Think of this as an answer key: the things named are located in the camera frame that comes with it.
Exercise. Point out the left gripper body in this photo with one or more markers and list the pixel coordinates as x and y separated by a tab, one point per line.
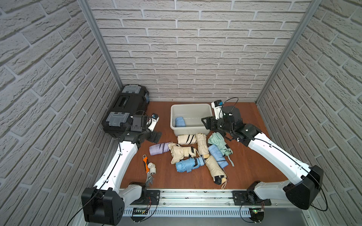
152	134

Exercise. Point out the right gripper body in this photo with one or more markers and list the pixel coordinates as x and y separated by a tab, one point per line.
218	125

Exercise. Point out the white plastic storage box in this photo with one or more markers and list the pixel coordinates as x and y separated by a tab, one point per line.
192	115

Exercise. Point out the lilac umbrella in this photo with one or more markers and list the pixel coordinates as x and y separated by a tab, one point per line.
159	148

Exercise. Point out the light blue umbrella front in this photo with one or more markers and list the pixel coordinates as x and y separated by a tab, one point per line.
189	164

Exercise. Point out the beige umbrella black stripes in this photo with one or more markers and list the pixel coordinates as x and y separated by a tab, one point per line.
186	139

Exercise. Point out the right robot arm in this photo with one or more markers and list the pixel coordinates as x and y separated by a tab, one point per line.
303	182

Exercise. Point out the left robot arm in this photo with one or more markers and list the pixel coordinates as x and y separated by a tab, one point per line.
112	177

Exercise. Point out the mint green umbrella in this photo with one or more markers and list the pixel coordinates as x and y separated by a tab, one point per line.
218	140

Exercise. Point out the periwinkle blue umbrella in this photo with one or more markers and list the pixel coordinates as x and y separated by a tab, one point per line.
216	153

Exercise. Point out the black grey toolbox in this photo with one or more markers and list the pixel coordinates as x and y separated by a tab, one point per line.
132	99

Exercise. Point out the white pipe fitting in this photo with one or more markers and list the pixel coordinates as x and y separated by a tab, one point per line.
152	168

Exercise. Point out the left circuit board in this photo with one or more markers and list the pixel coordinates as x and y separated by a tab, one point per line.
140	212

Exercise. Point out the circuit board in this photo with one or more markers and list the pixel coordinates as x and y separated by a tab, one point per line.
257	215
140	212

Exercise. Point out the right circuit board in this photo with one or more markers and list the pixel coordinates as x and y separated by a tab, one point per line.
257	215

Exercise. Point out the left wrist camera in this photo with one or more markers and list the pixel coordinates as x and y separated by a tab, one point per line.
153	121

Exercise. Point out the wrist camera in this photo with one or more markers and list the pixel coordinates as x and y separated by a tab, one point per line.
217	107
153	121

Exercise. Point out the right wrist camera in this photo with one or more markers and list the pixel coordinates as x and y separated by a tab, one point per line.
217	107

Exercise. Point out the orange handled wrench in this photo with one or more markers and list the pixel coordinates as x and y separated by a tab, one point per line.
149	179

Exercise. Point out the beige umbrella black handle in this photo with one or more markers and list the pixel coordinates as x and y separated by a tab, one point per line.
218	175

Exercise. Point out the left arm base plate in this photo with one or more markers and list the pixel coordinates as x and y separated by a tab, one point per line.
148	197

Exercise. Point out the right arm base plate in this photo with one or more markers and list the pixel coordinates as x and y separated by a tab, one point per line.
244	198

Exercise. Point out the aluminium front rail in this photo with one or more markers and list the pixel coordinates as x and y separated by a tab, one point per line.
195	197

